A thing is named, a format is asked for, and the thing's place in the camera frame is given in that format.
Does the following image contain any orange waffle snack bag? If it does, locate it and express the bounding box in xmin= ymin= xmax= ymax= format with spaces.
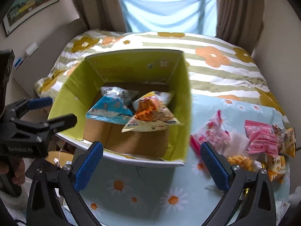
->
xmin=227 ymin=155 xmax=254 ymax=171

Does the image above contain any blue item on headboard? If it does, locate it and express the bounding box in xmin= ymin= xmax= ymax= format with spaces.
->
xmin=13 ymin=57 xmax=24 ymax=69

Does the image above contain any framed town picture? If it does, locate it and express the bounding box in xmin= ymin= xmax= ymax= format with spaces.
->
xmin=3 ymin=0 xmax=59 ymax=36

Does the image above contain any person left hand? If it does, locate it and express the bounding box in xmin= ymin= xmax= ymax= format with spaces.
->
xmin=1 ymin=158 xmax=26 ymax=186

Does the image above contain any light blue window cloth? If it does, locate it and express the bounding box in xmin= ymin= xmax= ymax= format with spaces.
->
xmin=121 ymin=0 xmax=217 ymax=37

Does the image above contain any blue white snack bag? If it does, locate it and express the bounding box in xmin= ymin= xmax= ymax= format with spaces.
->
xmin=86 ymin=86 xmax=138 ymax=125

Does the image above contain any pink white snack bag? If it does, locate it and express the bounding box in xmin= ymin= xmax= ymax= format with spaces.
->
xmin=189 ymin=110 xmax=231 ymax=157

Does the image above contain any light blue daisy tablecloth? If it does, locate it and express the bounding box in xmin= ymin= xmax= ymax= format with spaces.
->
xmin=80 ymin=94 xmax=283 ymax=225

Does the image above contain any yellow-green cardboard box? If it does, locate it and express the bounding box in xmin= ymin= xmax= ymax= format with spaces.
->
xmin=49 ymin=48 xmax=191 ymax=167

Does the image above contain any chiffon cake packet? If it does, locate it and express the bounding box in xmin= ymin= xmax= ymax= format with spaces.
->
xmin=267 ymin=155 xmax=286 ymax=183

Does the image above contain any white item on headboard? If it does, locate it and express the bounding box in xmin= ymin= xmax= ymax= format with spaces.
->
xmin=25 ymin=43 xmax=39 ymax=56

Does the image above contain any dark brown noodle bag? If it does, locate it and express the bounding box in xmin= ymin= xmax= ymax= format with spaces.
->
xmin=272 ymin=125 xmax=296 ymax=158

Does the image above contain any floral striped quilt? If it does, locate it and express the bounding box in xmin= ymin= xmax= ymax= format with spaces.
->
xmin=33 ymin=29 xmax=285 ymax=114

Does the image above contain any left brown curtain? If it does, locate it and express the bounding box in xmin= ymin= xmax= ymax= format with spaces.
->
xmin=72 ymin=0 xmax=127 ymax=32

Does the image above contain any right brown curtain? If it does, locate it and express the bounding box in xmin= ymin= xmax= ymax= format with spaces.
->
xmin=216 ymin=0 xmax=265 ymax=54

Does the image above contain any orange cream snack bag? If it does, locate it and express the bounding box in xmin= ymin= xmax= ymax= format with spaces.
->
xmin=121 ymin=91 xmax=181 ymax=133

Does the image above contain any pink striped snack bag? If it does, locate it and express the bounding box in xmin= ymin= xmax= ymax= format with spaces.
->
xmin=244 ymin=120 xmax=280 ymax=157

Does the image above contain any grey bed headboard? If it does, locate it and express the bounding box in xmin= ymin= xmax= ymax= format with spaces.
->
xmin=13 ymin=19 xmax=87 ymax=97

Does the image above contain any brown curtain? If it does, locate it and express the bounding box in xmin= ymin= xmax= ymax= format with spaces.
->
xmin=72 ymin=0 xmax=127 ymax=32
xmin=216 ymin=0 xmax=265 ymax=54

